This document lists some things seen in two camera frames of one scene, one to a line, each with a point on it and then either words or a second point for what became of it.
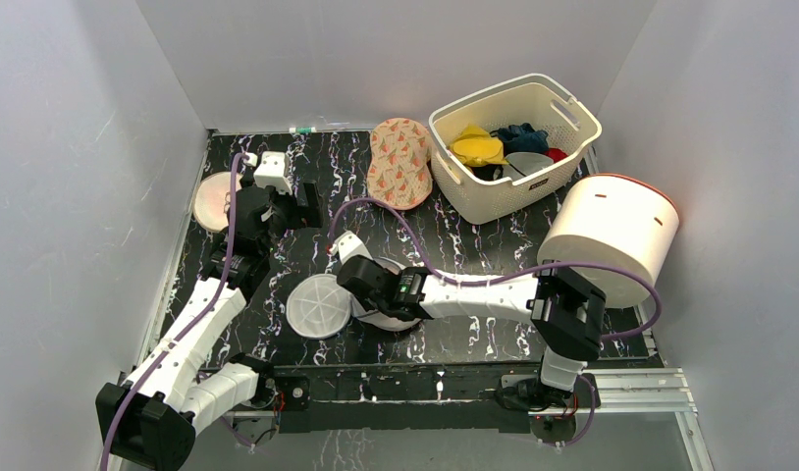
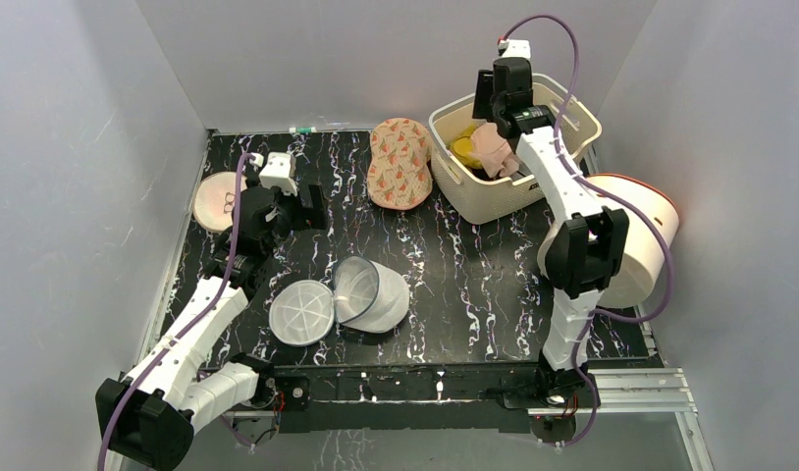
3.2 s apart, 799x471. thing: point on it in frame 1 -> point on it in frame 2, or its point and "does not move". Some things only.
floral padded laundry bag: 398,176 does not move
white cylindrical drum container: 613,220 does not move
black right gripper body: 358,280 -> 485,94
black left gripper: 308,216 does not move
